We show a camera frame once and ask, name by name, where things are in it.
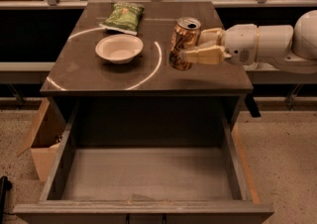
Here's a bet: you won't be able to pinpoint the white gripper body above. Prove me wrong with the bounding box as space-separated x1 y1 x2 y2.
221 24 258 65

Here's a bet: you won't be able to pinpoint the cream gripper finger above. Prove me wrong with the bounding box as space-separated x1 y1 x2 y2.
179 45 231 65
198 28 225 45

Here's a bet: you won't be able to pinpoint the orange soda can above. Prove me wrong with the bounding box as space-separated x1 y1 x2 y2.
168 17 201 70

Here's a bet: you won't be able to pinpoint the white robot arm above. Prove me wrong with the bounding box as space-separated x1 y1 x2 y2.
180 10 317 74

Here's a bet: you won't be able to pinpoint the dark grey drawer cabinet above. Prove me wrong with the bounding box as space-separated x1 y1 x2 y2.
40 1 255 147

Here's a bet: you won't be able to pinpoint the open grey top drawer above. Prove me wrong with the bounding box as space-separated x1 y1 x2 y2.
14 102 273 224

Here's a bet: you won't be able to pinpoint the green chip bag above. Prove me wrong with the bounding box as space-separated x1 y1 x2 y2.
99 2 145 36

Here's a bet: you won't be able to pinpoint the white paper bowl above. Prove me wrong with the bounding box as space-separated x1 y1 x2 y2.
95 34 144 64

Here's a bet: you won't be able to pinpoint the brown cardboard box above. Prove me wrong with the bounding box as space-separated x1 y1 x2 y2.
17 98 66 181

